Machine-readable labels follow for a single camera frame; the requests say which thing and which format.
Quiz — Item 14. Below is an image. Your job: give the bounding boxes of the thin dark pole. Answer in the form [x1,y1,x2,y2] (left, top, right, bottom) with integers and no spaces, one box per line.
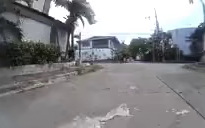
[78,31,83,66]

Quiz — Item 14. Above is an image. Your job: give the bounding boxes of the grey concrete road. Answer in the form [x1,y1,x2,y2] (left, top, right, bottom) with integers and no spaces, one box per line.
[0,62,205,128]

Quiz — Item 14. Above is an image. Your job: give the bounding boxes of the group of trees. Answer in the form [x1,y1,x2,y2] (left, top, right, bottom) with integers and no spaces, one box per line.
[115,30,184,64]

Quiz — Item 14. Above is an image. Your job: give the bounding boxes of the palm tree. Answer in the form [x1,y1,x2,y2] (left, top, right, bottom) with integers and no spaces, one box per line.
[42,0,97,62]

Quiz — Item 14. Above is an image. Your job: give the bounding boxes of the utility pole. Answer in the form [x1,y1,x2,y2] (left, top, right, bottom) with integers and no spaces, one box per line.
[144,8,163,63]

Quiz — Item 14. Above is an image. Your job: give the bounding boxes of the green hedge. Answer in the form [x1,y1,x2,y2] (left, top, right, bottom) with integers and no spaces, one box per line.
[0,41,62,67]

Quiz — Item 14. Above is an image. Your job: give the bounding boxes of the raised concrete kerb strip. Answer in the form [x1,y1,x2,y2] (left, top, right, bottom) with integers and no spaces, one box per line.
[0,63,104,100]

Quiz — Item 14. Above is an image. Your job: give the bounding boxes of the grey house with sloped roof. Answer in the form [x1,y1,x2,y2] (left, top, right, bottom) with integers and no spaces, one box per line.
[0,0,70,68]

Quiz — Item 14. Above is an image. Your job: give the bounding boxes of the pale blue building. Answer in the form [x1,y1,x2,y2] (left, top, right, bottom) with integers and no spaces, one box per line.
[167,27,198,57]

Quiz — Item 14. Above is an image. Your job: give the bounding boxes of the white building with graffiti wall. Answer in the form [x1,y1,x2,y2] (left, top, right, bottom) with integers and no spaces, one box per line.
[75,35,122,62]

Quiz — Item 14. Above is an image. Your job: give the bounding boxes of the low concrete wall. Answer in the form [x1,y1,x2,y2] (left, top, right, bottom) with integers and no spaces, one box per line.
[0,61,77,88]

